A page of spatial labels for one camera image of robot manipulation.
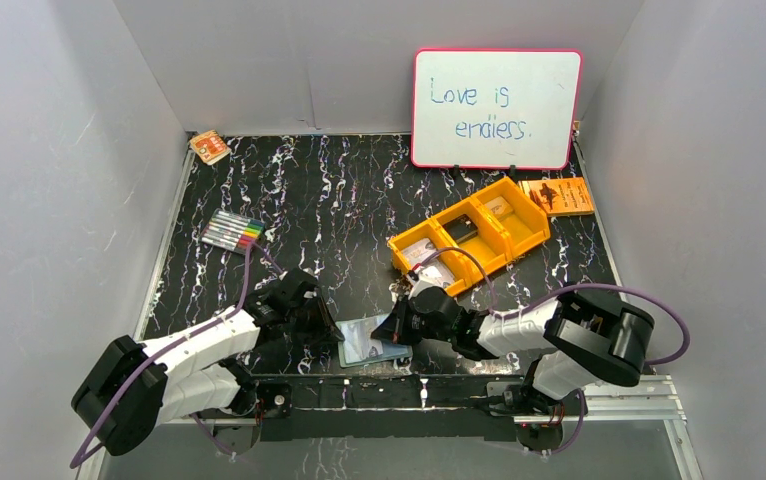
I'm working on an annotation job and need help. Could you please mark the small orange card box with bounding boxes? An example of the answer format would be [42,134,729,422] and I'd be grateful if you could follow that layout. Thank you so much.
[189,130,231,165]

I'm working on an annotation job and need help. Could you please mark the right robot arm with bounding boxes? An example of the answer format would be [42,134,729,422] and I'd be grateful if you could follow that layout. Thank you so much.
[370,285,655,414]

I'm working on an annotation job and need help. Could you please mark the orange book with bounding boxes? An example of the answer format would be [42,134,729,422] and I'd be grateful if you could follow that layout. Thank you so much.
[519,177,595,217]

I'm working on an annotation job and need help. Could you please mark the marker pen set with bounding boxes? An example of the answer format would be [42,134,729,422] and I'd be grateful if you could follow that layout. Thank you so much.
[199,209,265,254]

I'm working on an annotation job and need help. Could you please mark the purple cable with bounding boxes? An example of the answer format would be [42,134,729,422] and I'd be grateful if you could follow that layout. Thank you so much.
[68,241,288,470]
[409,246,692,367]

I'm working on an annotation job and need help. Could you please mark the white cards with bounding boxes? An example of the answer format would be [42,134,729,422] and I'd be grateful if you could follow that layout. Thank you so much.
[402,237,455,288]

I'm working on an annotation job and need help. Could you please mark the beige card in bin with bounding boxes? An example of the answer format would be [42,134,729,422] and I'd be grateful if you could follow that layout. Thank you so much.
[485,196,515,219]

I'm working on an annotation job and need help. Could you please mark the small black box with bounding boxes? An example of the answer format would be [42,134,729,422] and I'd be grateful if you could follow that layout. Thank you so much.
[442,214,479,246]

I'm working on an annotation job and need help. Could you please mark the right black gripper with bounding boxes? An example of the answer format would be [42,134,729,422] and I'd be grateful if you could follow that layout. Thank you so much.
[372,295,454,347]

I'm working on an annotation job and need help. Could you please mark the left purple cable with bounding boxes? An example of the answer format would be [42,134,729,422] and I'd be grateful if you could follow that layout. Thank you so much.
[68,241,288,470]

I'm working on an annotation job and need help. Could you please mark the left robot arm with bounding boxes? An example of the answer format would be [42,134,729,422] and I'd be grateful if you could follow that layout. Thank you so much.
[71,268,344,456]

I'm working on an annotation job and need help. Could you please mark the green card holder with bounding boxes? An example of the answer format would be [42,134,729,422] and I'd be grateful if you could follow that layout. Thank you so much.
[337,314,413,368]

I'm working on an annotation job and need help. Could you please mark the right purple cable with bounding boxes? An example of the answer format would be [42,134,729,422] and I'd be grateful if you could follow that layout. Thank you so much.
[409,246,692,367]

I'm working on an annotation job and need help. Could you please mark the pink framed whiteboard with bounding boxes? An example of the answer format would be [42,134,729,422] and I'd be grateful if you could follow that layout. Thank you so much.
[410,48,583,170]

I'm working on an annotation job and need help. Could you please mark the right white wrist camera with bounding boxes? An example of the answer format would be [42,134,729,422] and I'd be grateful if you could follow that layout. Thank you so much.
[408,263,455,298]

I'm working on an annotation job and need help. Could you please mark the orange divided bin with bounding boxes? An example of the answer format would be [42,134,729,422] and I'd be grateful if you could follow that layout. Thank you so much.
[388,178,550,296]

